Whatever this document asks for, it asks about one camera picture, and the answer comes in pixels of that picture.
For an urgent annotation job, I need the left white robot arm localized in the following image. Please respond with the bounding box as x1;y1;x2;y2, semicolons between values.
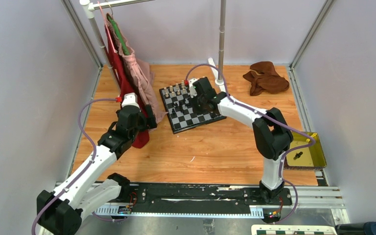
31;93;150;235

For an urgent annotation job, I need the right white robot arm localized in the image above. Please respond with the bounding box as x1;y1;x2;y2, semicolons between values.
184;77;293;205

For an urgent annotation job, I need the red hanging garment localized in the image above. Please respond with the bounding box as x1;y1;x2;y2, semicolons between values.
105;25;149;148

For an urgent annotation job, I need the black white chessboard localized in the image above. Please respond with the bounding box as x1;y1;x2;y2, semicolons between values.
159;82;226;134

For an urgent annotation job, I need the pink hanging garment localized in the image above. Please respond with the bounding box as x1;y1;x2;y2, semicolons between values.
106;14;166;123

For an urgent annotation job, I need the brown cloth pile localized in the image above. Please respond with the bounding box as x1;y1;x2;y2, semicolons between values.
243;61;290;96

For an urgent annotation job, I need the green clothes hanger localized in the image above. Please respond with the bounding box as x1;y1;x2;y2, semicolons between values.
107;14;130;55

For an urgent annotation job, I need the black piece in tray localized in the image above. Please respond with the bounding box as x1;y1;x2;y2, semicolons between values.
293;151;303;160

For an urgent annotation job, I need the white clothes rack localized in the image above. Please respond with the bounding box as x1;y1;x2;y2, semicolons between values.
79;0;229;94

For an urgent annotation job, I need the yellow transparent tray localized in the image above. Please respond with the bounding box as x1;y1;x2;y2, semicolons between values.
284;132;327;171

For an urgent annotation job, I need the dark blue object corner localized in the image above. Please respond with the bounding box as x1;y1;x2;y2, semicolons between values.
335;222;376;235

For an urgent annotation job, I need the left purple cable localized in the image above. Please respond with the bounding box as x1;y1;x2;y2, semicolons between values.
31;97;124;235

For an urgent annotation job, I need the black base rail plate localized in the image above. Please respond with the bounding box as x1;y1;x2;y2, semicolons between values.
107;183;292;217

